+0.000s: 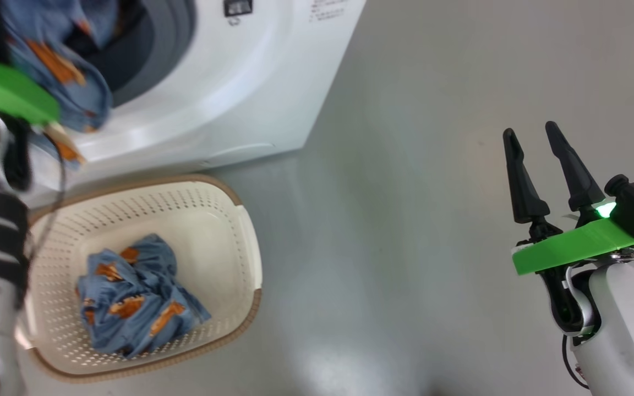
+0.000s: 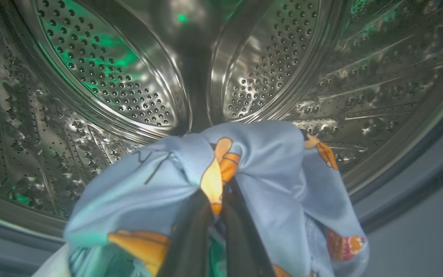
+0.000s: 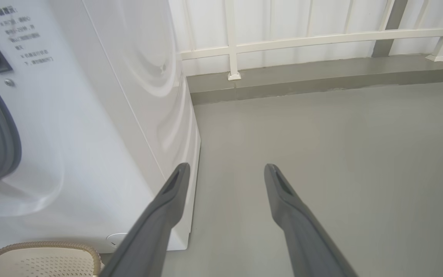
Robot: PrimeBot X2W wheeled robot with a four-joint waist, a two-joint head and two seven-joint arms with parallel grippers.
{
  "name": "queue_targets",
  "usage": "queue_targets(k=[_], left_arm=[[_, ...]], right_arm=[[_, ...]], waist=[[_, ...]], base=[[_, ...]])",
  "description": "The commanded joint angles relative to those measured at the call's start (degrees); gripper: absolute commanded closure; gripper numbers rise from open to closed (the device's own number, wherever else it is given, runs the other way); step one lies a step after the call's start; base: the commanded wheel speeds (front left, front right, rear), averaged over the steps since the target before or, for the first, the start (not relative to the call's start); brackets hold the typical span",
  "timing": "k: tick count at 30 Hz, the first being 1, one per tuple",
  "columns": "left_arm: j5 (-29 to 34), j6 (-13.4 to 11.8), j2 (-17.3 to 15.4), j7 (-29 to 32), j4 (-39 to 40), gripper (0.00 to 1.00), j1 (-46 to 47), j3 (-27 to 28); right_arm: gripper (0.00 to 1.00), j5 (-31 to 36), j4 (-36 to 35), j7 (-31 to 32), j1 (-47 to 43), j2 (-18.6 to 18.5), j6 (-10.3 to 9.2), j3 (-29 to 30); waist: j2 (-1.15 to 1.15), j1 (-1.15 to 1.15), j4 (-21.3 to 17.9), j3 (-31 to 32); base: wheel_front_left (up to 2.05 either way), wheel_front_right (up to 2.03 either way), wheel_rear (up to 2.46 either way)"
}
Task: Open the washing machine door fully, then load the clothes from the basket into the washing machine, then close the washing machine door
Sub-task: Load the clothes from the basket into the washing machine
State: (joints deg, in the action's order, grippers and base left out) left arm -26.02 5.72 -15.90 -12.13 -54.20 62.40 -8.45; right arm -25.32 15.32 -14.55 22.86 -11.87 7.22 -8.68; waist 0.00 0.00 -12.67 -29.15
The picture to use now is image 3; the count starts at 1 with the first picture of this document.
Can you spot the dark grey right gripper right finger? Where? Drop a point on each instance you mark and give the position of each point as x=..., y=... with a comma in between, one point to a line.
x=306, y=238

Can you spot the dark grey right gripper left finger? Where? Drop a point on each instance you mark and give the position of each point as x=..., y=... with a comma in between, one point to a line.
x=156, y=231

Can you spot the white front-load washing machine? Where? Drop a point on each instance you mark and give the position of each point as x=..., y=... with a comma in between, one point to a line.
x=90, y=134

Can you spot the round white filter cover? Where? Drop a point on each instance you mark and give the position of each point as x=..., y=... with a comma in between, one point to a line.
x=114, y=239

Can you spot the cream perforated laundry basket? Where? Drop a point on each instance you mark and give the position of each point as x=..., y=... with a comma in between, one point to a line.
x=40, y=261

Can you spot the white metal railing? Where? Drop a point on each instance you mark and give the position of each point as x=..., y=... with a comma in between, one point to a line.
x=321, y=39

